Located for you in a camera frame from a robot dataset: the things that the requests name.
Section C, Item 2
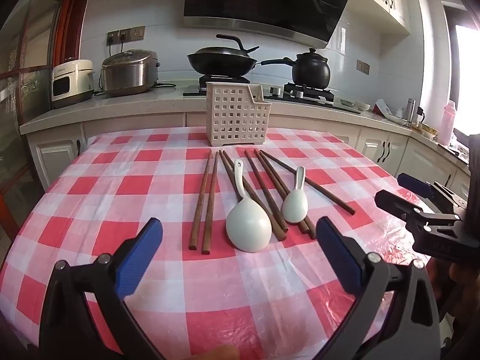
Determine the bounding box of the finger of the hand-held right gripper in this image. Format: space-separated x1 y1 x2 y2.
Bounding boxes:
375 190 466 233
397 173 467 211

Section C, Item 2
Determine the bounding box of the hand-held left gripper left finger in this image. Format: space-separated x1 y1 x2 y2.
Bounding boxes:
39 217 167 360

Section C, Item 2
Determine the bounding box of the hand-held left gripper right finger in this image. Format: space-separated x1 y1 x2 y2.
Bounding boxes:
316 216 441 360

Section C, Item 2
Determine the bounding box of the row of wooden chopsticks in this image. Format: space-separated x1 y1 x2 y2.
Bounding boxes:
188 149 356 255

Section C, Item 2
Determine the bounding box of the beige perforated utensil holder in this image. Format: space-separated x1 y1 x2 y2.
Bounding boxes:
205 81 272 147

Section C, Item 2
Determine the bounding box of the person's left hand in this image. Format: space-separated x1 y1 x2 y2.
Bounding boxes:
189 346 241 360

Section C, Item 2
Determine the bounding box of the shallow dish with food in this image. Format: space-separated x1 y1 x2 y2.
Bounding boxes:
410 123 439 138

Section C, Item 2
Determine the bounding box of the red white checkered tablecloth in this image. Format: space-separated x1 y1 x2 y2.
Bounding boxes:
0 125 432 360

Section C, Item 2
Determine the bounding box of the small white ceramic spoon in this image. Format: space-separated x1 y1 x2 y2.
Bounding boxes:
281 166 309 222

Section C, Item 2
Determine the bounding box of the pink water bottle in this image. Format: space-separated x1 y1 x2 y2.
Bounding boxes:
439 100 456 146

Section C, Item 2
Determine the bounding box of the stainless steel thermos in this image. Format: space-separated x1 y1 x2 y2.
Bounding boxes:
404 98 416 127

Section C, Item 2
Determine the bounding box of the white red packet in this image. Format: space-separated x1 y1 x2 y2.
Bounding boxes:
375 99 404 119

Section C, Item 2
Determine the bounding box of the large white ceramic spoon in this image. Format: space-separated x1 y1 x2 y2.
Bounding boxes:
226 159 272 253

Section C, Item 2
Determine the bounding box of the bright window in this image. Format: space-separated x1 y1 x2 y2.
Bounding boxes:
446 7 480 136

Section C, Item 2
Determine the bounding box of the black glass cooktop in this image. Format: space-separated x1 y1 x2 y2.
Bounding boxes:
182 77 362 112

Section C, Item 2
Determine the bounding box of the black burner grate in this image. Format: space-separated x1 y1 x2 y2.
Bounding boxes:
196 72 251 84
283 81 335 101

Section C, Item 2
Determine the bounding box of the black clay pot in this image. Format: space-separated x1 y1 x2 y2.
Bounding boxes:
292 48 331 88

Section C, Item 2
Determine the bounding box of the silver rice cooker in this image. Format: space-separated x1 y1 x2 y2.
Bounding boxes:
100 49 161 96

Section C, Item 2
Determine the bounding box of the white countertop cooker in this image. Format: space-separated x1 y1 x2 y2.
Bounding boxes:
50 59 95 109

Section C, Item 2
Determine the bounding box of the black wok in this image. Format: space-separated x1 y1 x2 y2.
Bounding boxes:
187 53 297 77

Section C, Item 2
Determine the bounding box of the steel wok lid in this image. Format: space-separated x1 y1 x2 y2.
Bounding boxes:
195 34 260 59

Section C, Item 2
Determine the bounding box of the red wooden door frame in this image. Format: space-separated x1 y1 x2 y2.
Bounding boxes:
0 0 91 233

